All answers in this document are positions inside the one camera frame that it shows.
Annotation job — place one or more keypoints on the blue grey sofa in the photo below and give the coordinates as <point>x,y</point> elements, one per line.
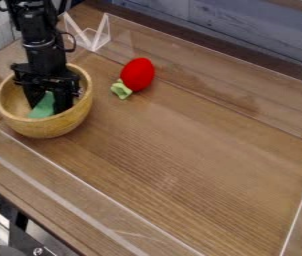
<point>254,23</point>

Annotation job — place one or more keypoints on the brown wooden bowl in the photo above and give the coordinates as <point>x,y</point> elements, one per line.
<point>38,122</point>

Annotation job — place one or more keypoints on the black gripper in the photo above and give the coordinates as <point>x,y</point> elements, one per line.
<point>44,72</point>

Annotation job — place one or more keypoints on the green rectangular block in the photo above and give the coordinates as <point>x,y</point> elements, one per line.
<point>43,110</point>

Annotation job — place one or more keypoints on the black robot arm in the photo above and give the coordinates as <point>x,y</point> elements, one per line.
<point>33,16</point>

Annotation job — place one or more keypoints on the red plush strawberry toy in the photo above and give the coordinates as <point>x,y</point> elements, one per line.
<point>135,77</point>

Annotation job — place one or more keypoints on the clear acrylic corner bracket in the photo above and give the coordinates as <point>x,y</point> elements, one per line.
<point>88,38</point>

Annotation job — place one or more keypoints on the black table leg frame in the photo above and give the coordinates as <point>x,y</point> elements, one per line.
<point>17,243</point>

